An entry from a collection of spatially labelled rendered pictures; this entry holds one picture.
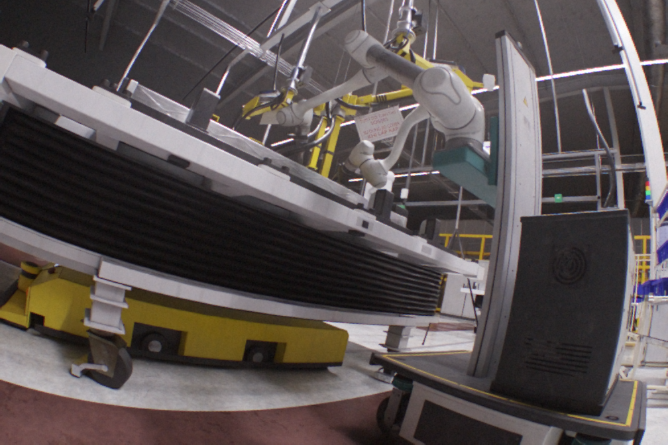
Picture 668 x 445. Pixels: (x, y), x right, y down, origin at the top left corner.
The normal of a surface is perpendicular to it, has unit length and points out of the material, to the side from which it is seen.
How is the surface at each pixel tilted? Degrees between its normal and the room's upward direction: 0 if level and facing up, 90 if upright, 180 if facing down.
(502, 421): 90
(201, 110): 90
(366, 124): 90
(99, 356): 90
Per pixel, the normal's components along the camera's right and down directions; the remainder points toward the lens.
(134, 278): 0.67, -0.04
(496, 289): -0.80, -0.32
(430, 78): -0.58, -0.27
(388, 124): -0.20, -0.30
